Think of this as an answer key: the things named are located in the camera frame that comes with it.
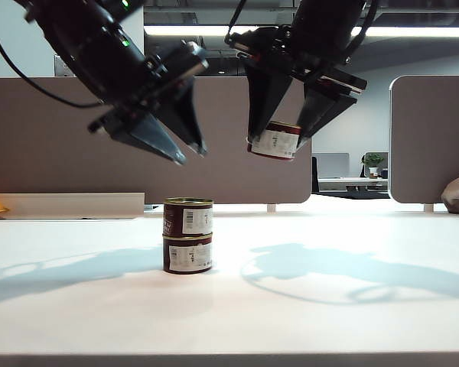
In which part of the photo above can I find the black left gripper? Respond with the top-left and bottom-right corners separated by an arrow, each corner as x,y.
86,40 -> 210,167

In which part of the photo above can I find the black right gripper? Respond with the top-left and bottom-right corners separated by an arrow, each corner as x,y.
224,24 -> 369,149

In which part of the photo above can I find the dark red tin can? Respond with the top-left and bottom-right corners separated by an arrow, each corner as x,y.
163,196 -> 214,237
246,120 -> 303,163
162,232 -> 215,274

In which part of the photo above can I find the grey distant desk divider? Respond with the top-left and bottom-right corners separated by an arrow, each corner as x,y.
312,153 -> 350,179

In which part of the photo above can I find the white distant desk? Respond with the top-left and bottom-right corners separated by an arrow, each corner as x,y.
317,177 -> 389,193

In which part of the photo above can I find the green potted plant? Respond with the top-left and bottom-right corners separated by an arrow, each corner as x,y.
361,153 -> 386,180

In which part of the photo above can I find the long ceiling light strip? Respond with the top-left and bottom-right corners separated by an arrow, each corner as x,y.
143,24 -> 459,38

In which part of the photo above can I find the wide brown desk partition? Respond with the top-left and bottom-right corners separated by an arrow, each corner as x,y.
0,76 -> 314,206

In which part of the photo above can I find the narrow brown desk partition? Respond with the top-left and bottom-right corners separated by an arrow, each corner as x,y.
388,75 -> 459,206

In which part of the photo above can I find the brown crumpled bag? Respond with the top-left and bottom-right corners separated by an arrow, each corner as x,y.
440,177 -> 459,216

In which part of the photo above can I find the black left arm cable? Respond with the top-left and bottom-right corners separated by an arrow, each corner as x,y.
0,17 -> 105,109

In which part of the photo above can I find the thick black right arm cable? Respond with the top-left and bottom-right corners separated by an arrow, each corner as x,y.
343,0 -> 380,60

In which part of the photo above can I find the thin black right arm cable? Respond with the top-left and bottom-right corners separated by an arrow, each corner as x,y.
224,0 -> 249,38

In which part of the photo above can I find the white cable tray box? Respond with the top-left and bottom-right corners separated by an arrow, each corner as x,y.
0,193 -> 145,221

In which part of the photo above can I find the metal wall switch plate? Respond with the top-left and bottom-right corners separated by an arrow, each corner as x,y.
54,55 -> 74,79

